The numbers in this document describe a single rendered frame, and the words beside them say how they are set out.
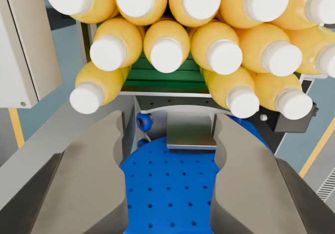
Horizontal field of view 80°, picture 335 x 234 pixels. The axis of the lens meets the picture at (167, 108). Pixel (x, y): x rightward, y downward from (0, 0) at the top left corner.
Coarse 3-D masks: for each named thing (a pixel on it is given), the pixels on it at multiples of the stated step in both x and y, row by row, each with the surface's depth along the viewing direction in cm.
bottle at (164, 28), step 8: (168, 16) 35; (152, 24) 32; (160, 24) 27; (168, 24) 27; (176, 24) 28; (152, 32) 27; (160, 32) 26; (168, 32) 26; (176, 32) 26; (184, 32) 28; (144, 40) 29; (152, 40) 26; (176, 40) 25; (184, 40) 27; (144, 48) 29; (152, 48) 26; (184, 48) 27; (184, 56) 28; (152, 64) 29
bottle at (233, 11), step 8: (224, 0) 27; (232, 0) 25; (240, 0) 24; (224, 8) 27; (232, 8) 25; (240, 8) 24; (216, 16) 34; (224, 16) 28; (232, 16) 26; (240, 16) 25; (248, 16) 24; (232, 24) 28; (240, 24) 27; (248, 24) 26; (256, 24) 26
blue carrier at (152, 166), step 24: (144, 144) 44; (120, 168) 38; (144, 168) 38; (168, 168) 38; (192, 168) 38; (216, 168) 38; (144, 192) 33; (168, 192) 33; (192, 192) 33; (144, 216) 29; (168, 216) 29; (192, 216) 30
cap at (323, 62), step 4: (332, 48) 25; (328, 52) 25; (332, 52) 24; (324, 56) 25; (328, 56) 25; (332, 56) 24; (320, 60) 26; (324, 60) 25; (328, 60) 25; (332, 60) 24; (320, 64) 26; (324, 64) 25; (328, 64) 25; (332, 64) 25; (320, 68) 27; (324, 68) 25; (328, 68) 25; (332, 68) 25; (324, 72) 26; (328, 72) 25; (332, 72) 25; (332, 76) 25
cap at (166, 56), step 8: (160, 40) 24; (168, 40) 24; (160, 48) 24; (168, 48) 24; (176, 48) 24; (152, 56) 24; (160, 56) 24; (168, 56) 24; (176, 56) 24; (160, 64) 25; (168, 64) 25; (176, 64) 24; (168, 72) 25
